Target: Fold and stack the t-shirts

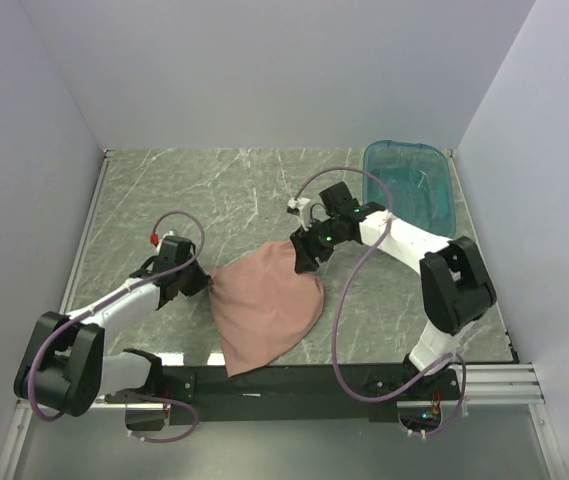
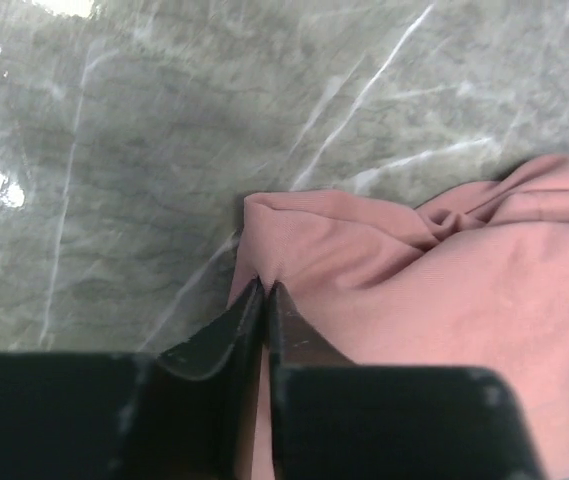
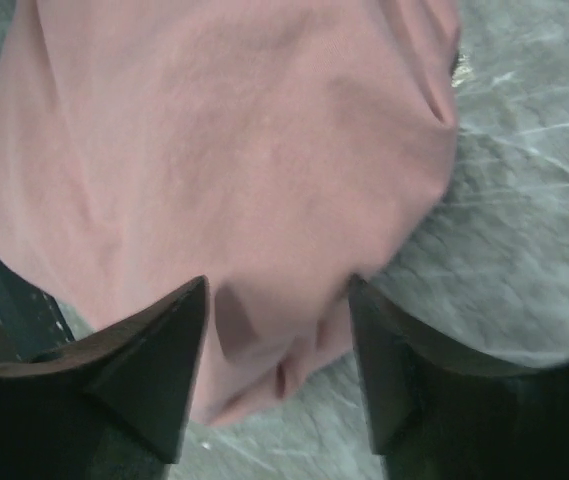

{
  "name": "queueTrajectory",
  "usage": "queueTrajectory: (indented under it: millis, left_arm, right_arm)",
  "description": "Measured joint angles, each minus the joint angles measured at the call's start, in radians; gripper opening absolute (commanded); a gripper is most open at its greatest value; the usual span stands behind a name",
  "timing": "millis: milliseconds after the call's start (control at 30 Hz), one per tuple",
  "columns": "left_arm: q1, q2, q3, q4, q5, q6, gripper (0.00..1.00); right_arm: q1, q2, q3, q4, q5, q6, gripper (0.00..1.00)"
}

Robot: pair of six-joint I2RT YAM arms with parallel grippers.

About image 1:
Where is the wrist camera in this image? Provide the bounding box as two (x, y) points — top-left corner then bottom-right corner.
(149, 230), (175, 249)
(286, 197), (315, 231)

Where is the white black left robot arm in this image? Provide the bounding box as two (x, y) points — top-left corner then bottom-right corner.
(13, 234), (212, 422)

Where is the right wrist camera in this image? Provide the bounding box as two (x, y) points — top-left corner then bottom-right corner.
(286, 197), (315, 231)

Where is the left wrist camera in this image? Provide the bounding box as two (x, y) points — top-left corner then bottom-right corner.
(149, 230), (175, 249)

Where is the teal transparent plastic bin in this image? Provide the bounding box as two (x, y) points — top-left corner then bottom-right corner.
(362, 140), (457, 238)

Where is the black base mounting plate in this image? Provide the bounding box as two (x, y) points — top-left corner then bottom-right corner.
(103, 363), (465, 431)

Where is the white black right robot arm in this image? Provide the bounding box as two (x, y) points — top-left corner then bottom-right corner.
(287, 197), (497, 400)

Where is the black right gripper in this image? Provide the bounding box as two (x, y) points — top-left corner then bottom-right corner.
(290, 216), (345, 275)

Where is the pink t shirt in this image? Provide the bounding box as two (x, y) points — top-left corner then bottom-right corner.
(209, 240), (324, 377)

